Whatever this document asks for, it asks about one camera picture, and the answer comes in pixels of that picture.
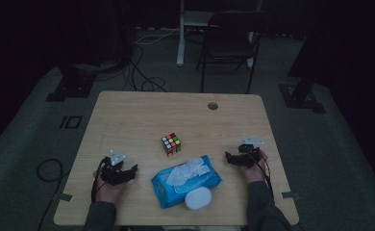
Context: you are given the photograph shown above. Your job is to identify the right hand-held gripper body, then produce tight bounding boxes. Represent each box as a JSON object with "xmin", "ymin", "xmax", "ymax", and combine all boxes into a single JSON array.
[{"xmin": 238, "ymin": 137, "xmax": 265, "ymax": 168}]

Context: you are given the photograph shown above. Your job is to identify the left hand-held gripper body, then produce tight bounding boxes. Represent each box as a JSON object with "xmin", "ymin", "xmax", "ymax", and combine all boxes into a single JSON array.
[{"xmin": 100, "ymin": 149, "xmax": 133, "ymax": 187}]

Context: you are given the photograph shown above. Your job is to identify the blue wet wipes pack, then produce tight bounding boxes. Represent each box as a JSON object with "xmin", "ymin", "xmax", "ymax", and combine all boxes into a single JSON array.
[{"xmin": 150, "ymin": 155, "xmax": 223, "ymax": 212}]

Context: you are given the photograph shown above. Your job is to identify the colourful puzzle cube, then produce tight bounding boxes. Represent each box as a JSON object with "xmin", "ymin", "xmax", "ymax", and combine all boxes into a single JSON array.
[{"xmin": 161, "ymin": 132, "xmax": 182, "ymax": 157}]

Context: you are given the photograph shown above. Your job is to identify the white wet wipe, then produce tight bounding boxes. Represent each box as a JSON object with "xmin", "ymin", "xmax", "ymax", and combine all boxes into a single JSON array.
[{"xmin": 165, "ymin": 157, "xmax": 212, "ymax": 187}]

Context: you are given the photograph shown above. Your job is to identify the person's right hand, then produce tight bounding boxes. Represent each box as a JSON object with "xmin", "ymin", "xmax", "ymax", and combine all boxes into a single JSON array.
[{"xmin": 242, "ymin": 149, "xmax": 268, "ymax": 185}]

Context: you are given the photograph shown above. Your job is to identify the person's left hand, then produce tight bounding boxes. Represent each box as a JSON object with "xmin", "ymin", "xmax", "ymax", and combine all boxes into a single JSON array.
[{"xmin": 93, "ymin": 167, "xmax": 126, "ymax": 204}]

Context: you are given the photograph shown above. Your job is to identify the black stand with square base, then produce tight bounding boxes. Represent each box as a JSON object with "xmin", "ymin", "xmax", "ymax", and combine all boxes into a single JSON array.
[
  {"xmin": 45, "ymin": 62, "xmax": 97, "ymax": 103},
  {"xmin": 278, "ymin": 47, "xmax": 327, "ymax": 114}
]

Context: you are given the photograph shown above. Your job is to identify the black folding chair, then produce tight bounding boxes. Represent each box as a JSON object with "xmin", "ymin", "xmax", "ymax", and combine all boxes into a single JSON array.
[{"xmin": 196, "ymin": 11, "xmax": 270, "ymax": 94}]

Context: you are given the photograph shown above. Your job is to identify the right hand-held gripper cable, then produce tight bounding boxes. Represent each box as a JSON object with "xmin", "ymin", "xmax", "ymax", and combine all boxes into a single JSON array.
[{"xmin": 247, "ymin": 153, "xmax": 275, "ymax": 200}]

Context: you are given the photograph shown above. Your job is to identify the hand-held gripper cable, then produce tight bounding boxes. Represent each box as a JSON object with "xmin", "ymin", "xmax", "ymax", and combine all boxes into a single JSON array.
[
  {"xmin": 247, "ymin": 153, "xmax": 275, "ymax": 200},
  {"xmin": 90, "ymin": 157, "xmax": 108, "ymax": 204}
]

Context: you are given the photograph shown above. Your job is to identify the left hand-held gripper cable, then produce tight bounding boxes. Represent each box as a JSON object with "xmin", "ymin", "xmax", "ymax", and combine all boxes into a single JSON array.
[{"xmin": 90, "ymin": 157, "xmax": 108, "ymax": 204}]

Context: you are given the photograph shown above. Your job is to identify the black looped floor cable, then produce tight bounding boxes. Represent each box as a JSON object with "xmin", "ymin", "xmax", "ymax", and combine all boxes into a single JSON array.
[{"xmin": 36, "ymin": 158, "xmax": 71, "ymax": 231}]

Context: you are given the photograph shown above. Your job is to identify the black tangled floor cables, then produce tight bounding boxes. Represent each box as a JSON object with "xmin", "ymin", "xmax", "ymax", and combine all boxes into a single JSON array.
[{"xmin": 122, "ymin": 42, "xmax": 169, "ymax": 93}]

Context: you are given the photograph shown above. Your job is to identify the white floor cable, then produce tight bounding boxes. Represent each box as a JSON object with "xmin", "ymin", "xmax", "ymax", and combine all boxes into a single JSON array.
[{"xmin": 133, "ymin": 28, "xmax": 181, "ymax": 46}]

